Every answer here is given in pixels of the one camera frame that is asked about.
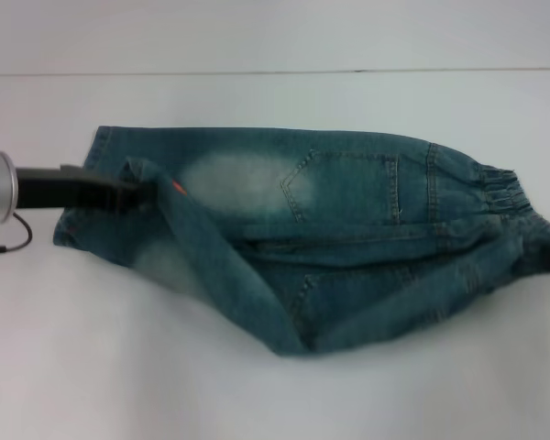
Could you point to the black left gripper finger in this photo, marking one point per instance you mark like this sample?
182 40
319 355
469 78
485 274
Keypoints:
135 205
135 189

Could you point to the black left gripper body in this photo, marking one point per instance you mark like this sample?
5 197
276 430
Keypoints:
64 188

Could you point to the blue denim shorts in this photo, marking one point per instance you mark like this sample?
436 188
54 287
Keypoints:
330 256

